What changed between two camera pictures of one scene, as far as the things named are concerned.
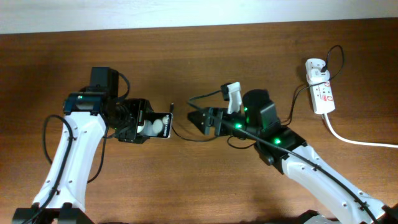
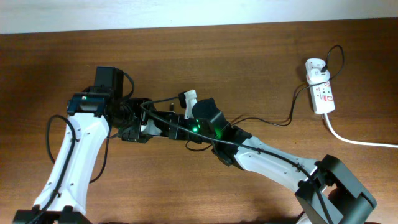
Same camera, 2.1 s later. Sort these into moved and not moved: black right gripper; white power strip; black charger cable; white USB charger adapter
Moved: black right gripper; black charger cable
Not moved: white power strip; white USB charger adapter
